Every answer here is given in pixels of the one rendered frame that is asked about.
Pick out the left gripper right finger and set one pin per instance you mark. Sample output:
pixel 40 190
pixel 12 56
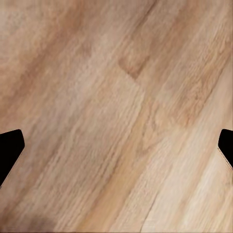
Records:
pixel 225 144

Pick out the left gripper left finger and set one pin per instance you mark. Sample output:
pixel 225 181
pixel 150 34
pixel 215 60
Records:
pixel 11 146

